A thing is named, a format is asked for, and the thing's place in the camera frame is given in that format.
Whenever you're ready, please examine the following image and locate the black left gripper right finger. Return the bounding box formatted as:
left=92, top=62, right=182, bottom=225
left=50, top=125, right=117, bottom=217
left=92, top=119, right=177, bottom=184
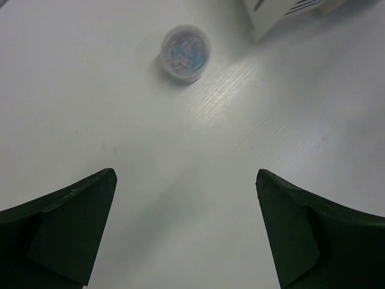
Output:
left=256, top=169, right=384, bottom=288

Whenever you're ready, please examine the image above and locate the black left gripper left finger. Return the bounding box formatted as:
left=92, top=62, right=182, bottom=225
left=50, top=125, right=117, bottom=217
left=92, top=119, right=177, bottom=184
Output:
left=1, top=168, right=117, bottom=288

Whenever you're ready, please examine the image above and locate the clear jar of paperclips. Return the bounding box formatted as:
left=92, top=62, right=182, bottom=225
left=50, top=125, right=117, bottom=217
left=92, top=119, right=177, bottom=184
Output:
left=159, top=25, right=211, bottom=84

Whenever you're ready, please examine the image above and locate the white slotted organizer container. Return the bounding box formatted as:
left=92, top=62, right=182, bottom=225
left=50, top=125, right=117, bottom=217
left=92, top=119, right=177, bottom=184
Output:
left=240, top=0, right=380, bottom=43

